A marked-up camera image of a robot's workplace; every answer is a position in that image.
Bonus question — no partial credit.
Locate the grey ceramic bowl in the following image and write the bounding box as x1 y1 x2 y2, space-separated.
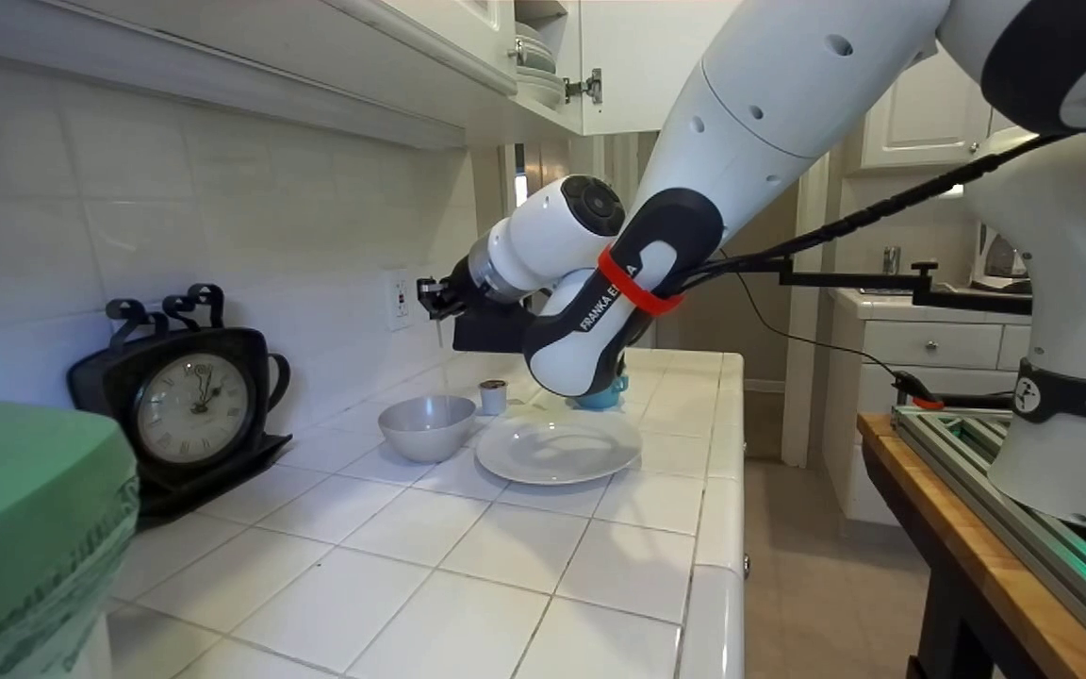
372 392 484 467

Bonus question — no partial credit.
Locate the chrome sink faucet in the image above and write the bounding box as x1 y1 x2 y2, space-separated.
970 223 1033 292

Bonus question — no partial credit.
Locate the white round plate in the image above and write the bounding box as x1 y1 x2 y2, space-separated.
471 411 645 489

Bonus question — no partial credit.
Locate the black framed table clock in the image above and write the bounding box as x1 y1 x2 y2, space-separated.
60 280 298 528

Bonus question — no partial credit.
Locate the white wall power outlet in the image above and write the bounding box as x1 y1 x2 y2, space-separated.
376 265 431 335

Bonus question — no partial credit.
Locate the wooden work table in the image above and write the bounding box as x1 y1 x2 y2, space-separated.
852 406 1086 679

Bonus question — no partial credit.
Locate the teal two-handled bowl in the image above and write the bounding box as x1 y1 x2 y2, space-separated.
564 367 636 417

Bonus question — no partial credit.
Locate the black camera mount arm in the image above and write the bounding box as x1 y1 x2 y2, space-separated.
689 246 1037 320

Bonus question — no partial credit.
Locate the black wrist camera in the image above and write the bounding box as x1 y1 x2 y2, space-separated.
413 252 499 320

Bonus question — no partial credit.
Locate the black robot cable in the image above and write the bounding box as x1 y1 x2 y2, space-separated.
689 124 1076 406

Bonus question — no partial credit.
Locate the red and black clamp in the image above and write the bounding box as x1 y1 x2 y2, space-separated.
890 367 951 413

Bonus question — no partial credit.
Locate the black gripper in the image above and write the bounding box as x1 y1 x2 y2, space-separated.
449 299 534 359

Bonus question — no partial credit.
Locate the white background upper cabinet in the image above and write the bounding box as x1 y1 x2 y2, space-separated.
860 50 1037 176

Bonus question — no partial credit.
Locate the red strap on arm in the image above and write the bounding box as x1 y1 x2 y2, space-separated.
592 246 689 320

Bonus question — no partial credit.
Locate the white cabinet drawer front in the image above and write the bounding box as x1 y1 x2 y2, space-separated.
860 315 1010 373

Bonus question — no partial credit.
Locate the white upper wall cabinet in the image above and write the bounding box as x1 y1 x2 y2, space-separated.
0 0 746 157

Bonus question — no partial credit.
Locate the metal rail base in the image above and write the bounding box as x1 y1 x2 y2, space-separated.
890 399 1086 671

